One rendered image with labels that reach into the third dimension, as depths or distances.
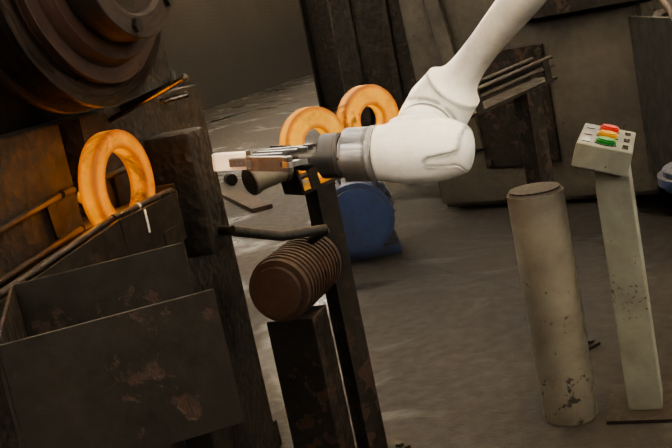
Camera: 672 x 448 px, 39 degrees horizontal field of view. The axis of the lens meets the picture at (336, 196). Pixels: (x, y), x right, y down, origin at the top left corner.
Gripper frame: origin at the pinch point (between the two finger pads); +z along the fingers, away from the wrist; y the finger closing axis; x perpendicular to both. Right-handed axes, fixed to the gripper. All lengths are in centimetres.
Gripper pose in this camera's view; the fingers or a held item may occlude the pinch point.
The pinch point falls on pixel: (232, 161)
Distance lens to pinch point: 163.1
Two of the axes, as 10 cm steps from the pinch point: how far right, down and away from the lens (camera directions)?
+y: 3.2, -2.3, 9.2
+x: -1.1, -9.7, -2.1
